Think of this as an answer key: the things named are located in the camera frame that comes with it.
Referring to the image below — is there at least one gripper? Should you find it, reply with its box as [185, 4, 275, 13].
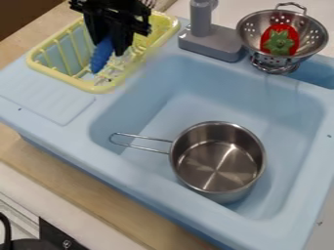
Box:
[67, 0, 153, 57]

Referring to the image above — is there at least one blue brush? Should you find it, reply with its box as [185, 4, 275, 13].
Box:
[88, 34, 134, 87]

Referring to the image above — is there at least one grey tap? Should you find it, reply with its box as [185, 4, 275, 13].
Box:
[177, 0, 246, 63]

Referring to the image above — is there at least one red toy strawberry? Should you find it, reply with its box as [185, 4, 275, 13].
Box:
[258, 22, 302, 57]

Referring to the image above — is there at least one silver strainer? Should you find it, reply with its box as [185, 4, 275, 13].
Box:
[234, 2, 330, 75]

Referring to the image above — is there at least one silver pot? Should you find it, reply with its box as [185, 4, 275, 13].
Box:
[107, 120, 268, 205]

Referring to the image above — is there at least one yellow dish rack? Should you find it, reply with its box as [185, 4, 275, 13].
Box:
[24, 11, 184, 95]

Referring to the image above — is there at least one blue toy sink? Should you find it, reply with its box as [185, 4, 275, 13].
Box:
[0, 17, 334, 250]

